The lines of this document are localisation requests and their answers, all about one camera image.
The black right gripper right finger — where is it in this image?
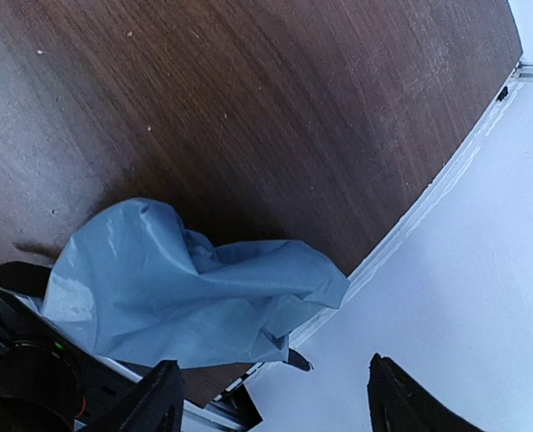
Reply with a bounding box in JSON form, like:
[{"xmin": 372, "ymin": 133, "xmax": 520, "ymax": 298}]
[{"xmin": 367, "ymin": 354, "xmax": 482, "ymax": 432}]

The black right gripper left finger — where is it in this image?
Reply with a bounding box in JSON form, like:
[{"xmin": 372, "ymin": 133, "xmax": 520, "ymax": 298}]
[{"xmin": 80, "ymin": 360, "xmax": 185, "ymax": 432}]

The grey zip pouch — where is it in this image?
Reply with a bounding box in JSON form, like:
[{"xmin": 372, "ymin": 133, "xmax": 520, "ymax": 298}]
[{"xmin": 40, "ymin": 199, "xmax": 348, "ymax": 368}]

